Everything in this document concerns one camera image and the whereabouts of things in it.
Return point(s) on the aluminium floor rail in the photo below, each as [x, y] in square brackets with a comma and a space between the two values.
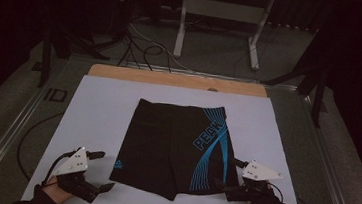
[332, 177]
[0, 151]
[205, 73]

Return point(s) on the white metal stand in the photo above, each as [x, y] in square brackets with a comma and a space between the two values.
[223, 10]

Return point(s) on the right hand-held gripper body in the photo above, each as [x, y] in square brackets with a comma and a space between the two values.
[259, 171]

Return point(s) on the dark equipment rack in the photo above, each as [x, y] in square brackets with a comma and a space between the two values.
[123, 6]

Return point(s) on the person's left hand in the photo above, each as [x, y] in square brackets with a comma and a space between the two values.
[56, 192]

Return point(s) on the black tripod stand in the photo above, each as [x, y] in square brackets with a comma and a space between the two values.
[318, 95]
[45, 62]

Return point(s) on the wooden table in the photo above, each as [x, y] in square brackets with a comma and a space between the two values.
[171, 79]

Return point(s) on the black shorts with blue print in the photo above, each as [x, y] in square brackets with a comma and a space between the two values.
[164, 147]

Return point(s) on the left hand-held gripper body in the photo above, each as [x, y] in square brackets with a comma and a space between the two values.
[74, 165]

